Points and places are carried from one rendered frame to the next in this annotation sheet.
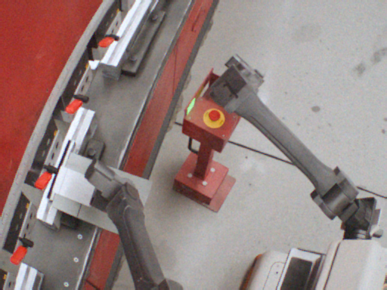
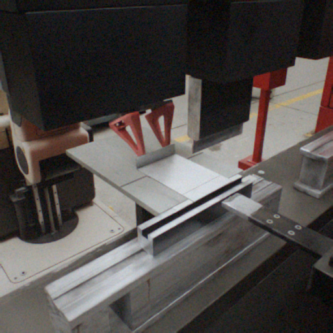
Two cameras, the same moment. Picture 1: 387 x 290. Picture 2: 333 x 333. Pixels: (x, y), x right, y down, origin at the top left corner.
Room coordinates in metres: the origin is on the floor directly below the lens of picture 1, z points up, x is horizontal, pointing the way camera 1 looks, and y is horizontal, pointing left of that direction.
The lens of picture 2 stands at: (0.76, 0.60, 1.27)
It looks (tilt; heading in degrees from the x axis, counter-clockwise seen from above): 27 degrees down; 220
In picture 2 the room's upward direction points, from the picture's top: straight up
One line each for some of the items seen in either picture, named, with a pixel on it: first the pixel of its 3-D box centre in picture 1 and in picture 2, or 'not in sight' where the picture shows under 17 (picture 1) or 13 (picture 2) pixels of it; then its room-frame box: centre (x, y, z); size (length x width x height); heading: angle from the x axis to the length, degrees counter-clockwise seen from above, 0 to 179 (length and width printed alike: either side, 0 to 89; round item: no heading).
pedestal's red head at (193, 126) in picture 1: (216, 110); not in sight; (0.82, -0.06, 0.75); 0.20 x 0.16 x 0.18; 160
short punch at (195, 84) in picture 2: not in sight; (220, 108); (0.39, 0.38, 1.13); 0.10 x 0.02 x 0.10; 172
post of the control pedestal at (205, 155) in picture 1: (206, 150); not in sight; (0.82, -0.06, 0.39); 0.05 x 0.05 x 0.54; 70
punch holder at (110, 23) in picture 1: (96, 26); not in sight; (0.76, 0.32, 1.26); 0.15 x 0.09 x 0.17; 172
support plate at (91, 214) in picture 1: (100, 195); (149, 162); (0.37, 0.23, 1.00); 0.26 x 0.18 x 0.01; 82
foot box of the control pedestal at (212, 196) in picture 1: (205, 180); not in sight; (0.81, -0.09, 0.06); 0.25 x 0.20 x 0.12; 70
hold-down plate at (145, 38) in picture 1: (144, 40); not in sight; (0.98, 0.24, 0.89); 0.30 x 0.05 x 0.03; 172
